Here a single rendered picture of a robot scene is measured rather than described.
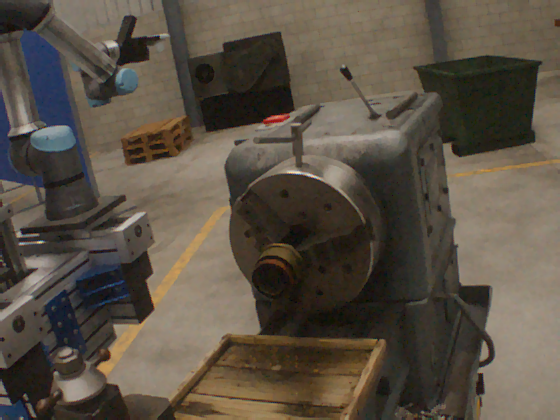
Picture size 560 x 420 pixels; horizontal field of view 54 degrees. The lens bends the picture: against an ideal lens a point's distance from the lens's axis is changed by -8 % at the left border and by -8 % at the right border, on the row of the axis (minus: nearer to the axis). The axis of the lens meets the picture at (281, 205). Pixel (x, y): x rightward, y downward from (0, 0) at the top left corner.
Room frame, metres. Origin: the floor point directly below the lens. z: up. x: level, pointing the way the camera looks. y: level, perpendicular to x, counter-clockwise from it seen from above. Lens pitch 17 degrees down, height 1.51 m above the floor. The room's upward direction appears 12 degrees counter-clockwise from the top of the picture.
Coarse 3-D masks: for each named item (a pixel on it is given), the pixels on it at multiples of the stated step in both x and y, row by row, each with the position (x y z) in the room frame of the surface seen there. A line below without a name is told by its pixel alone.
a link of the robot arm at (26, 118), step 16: (0, 32) 1.55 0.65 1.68; (16, 32) 1.57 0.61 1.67; (0, 48) 1.56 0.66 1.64; (16, 48) 1.58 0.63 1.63; (0, 64) 1.56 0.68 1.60; (16, 64) 1.57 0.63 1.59; (0, 80) 1.57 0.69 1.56; (16, 80) 1.56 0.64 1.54; (16, 96) 1.56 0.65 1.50; (32, 96) 1.60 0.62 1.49; (16, 112) 1.56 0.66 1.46; (32, 112) 1.58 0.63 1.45; (16, 128) 1.56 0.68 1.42; (32, 128) 1.56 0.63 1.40; (16, 144) 1.55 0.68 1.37; (16, 160) 1.56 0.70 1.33
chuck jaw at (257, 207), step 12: (252, 192) 1.17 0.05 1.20; (252, 204) 1.13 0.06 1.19; (264, 204) 1.15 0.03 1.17; (252, 216) 1.12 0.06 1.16; (264, 216) 1.12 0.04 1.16; (276, 216) 1.14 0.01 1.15; (252, 228) 1.10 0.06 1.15; (264, 228) 1.09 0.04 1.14; (276, 228) 1.11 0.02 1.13; (288, 228) 1.13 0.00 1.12; (264, 240) 1.07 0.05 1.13; (276, 240) 1.07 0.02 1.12
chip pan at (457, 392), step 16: (480, 304) 1.66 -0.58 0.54; (480, 320) 1.56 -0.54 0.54; (464, 336) 1.50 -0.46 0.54; (480, 336) 1.47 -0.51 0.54; (464, 352) 1.41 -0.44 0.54; (448, 368) 1.35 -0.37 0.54; (464, 368) 1.33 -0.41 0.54; (464, 384) 1.26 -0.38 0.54; (448, 400) 1.21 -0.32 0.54; (464, 400) 1.19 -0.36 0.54
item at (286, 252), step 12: (264, 252) 1.05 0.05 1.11; (276, 252) 1.02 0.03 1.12; (288, 252) 1.03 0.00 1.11; (264, 264) 1.00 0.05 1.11; (276, 264) 0.99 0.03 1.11; (288, 264) 1.01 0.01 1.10; (300, 264) 1.03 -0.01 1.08; (252, 276) 1.01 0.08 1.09; (264, 276) 1.05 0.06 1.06; (276, 276) 1.06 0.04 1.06; (288, 276) 0.99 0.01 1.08; (300, 276) 1.03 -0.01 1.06; (264, 288) 1.01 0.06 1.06; (276, 288) 1.03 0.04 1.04; (288, 288) 0.98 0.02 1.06
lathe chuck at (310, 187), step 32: (256, 192) 1.16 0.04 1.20; (288, 192) 1.13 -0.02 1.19; (320, 192) 1.10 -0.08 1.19; (352, 192) 1.10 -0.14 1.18; (288, 224) 1.14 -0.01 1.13; (320, 224) 1.10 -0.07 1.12; (352, 224) 1.08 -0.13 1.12; (256, 256) 1.17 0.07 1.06; (352, 256) 1.08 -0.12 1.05; (320, 288) 1.12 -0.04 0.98; (352, 288) 1.09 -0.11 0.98
